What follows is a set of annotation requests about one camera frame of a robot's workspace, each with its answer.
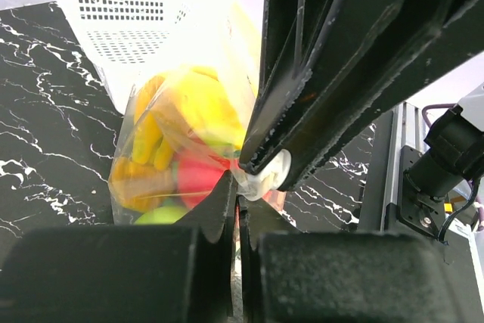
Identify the green apple toy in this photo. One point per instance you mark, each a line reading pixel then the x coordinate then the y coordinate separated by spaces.
pixel 162 216

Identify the clear dotted zip top bag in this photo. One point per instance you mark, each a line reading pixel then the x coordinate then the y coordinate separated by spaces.
pixel 239 74

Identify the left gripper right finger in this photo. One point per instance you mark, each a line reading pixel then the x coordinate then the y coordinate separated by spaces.
pixel 293 276

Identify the red apple toy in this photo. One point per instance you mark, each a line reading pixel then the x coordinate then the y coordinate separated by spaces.
pixel 196 176

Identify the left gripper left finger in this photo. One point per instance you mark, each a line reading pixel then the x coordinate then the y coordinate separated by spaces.
pixel 126 273

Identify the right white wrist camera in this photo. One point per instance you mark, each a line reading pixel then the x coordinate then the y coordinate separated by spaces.
pixel 472 105

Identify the yellow banana bunch toy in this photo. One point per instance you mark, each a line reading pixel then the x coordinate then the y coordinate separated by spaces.
pixel 184 110

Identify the black marble pattern mat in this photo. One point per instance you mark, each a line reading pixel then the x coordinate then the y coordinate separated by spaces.
pixel 58 127

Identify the white plastic basket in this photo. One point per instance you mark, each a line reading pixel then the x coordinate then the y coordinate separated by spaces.
pixel 127 40

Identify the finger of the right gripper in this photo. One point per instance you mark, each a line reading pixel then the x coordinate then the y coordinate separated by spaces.
pixel 325 74
pixel 428 32

